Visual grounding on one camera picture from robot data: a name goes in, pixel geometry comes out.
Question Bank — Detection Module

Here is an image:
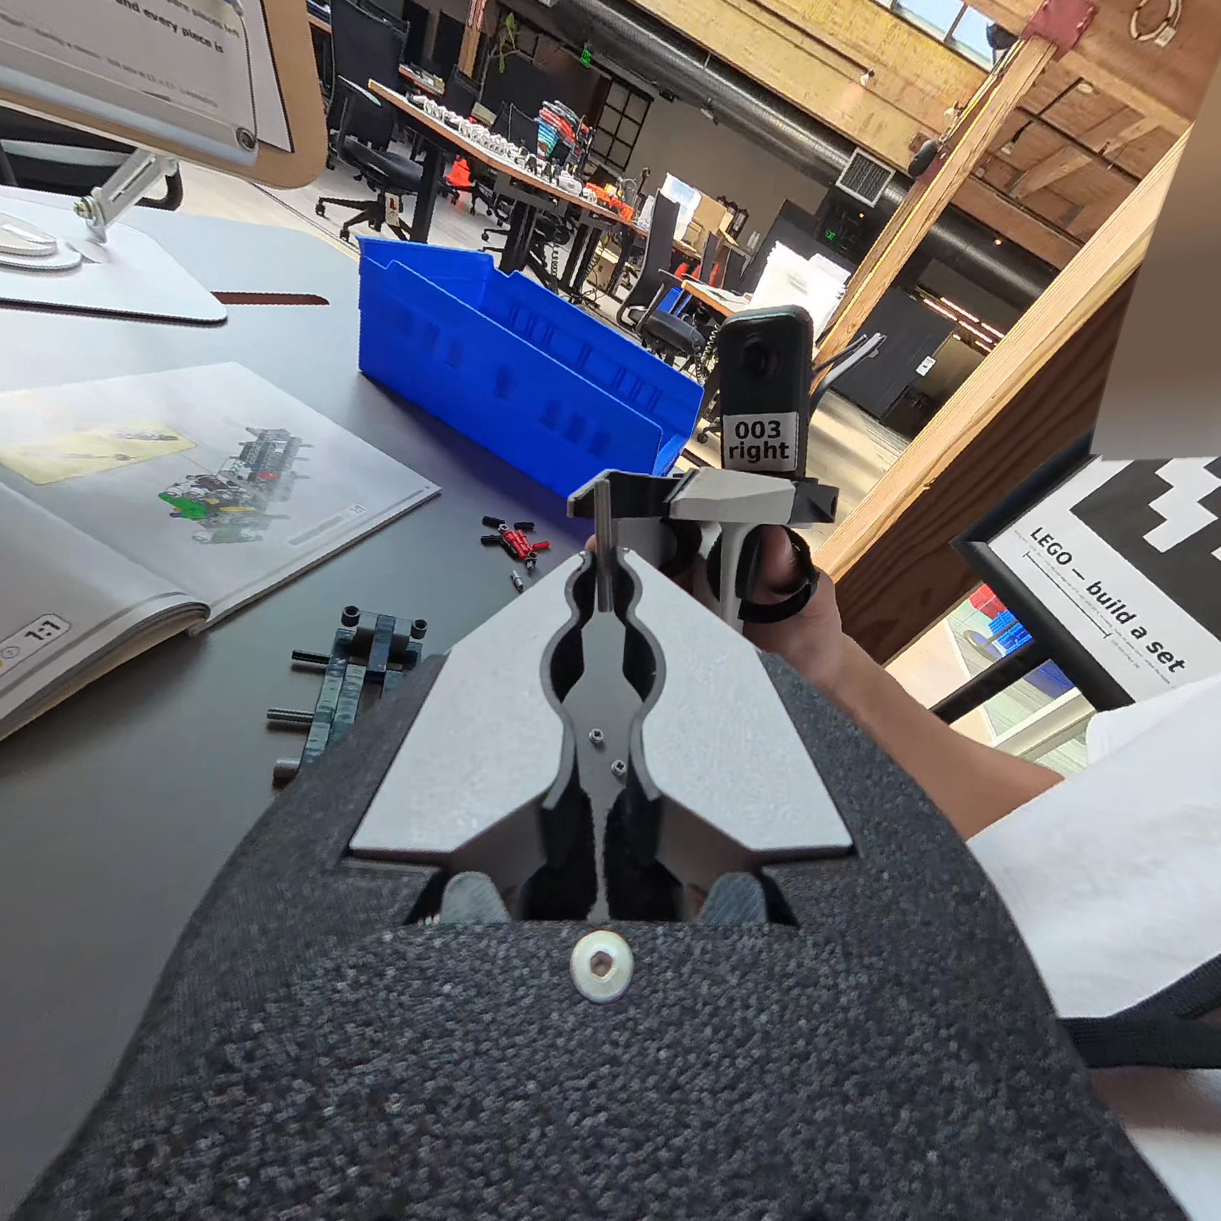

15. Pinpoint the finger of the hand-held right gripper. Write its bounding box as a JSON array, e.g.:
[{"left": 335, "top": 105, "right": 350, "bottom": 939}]
[
  {"left": 568, "top": 473, "right": 690, "bottom": 523},
  {"left": 668, "top": 469, "right": 800, "bottom": 527}
]

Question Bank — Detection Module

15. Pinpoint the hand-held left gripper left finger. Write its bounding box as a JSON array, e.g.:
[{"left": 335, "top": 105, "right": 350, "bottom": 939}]
[{"left": 348, "top": 553, "right": 597, "bottom": 923}]

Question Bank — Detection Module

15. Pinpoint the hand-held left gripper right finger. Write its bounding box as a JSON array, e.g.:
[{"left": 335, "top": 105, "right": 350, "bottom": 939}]
[{"left": 622, "top": 553, "right": 856, "bottom": 923}]

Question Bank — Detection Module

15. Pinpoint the lego chassis assembly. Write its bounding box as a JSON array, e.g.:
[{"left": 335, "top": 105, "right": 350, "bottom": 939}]
[{"left": 268, "top": 605, "right": 428, "bottom": 789}]

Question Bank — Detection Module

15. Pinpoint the person's right forearm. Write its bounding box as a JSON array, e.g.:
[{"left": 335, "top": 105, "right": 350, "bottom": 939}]
[{"left": 793, "top": 650, "right": 1066, "bottom": 841}]

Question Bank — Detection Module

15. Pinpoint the person's right hand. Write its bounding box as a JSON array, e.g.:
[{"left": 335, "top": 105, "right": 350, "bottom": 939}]
[{"left": 744, "top": 525, "right": 854, "bottom": 685}]

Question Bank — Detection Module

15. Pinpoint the black cabinet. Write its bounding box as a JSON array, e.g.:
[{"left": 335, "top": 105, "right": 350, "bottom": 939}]
[{"left": 830, "top": 287, "right": 958, "bottom": 425}]

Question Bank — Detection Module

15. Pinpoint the blue plastic storage bin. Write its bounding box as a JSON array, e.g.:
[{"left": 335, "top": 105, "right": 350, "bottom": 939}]
[{"left": 358, "top": 237, "right": 705, "bottom": 501}]

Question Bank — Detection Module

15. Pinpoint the black office chair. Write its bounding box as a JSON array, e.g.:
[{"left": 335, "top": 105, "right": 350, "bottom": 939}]
[
  {"left": 620, "top": 192, "right": 713, "bottom": 378},
  {"left": 315, "top": 0, "right": 426, "bottom": 241}
]

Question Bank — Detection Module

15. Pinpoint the black framed sign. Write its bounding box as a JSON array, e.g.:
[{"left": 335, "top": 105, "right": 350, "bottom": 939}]
[{"left": 952, "top": 456, "right": 1221, "bottom": 711}]

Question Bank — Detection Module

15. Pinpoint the wooden ceiling column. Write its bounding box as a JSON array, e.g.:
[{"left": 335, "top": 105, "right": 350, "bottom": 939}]
[{"left": 817, "top": 34, "right": 1060, "bottom": 369}]

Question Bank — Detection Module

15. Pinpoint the long wooden desk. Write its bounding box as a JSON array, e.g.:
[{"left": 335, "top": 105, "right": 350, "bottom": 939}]
[{"left": 367, "top": 79, "right": 670, "bottom": 289}]

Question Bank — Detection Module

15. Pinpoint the person's white shirt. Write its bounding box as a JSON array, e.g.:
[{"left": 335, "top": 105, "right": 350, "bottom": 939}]
[{"left": 969, "top": 674, "right": 1221, "bottom": 1221}]

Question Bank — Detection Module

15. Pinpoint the open instruction booklet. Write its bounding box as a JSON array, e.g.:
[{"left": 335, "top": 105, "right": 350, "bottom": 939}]
[{"left": 0, "top": 361, "right": 443, "bottom": 741}]

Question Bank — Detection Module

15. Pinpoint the wooden board with paper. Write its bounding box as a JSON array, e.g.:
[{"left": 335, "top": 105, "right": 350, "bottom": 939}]
[{"left": 215, "top": 0, "right": 328, "bottom": 190}]

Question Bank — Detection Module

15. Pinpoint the white folding stand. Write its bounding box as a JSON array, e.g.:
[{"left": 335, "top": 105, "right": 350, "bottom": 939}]
[{"left": 0, "top": 0, "right": 259, "bottom": 328}]

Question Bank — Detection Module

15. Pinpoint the wooden support post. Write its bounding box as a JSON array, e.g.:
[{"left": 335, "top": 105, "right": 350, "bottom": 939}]
[{"left": 817, "top": 125, "right": 1194, "bottom": 664}]

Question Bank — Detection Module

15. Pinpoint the wall air vent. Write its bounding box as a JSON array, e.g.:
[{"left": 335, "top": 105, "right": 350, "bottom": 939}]
[{"left": 837, "top": 148, "right": 899, "bottom": 205}]

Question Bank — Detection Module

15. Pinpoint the black ventilation duct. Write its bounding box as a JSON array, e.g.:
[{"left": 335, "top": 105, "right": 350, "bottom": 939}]
[{"left": 564, "top": 0, "right": 1051, "bottom": 298}]

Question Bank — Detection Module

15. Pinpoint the black strap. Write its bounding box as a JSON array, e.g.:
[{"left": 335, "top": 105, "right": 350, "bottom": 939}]
[{"left": 1058, "top": 975, "right": 1221, "bottom": 1073}]

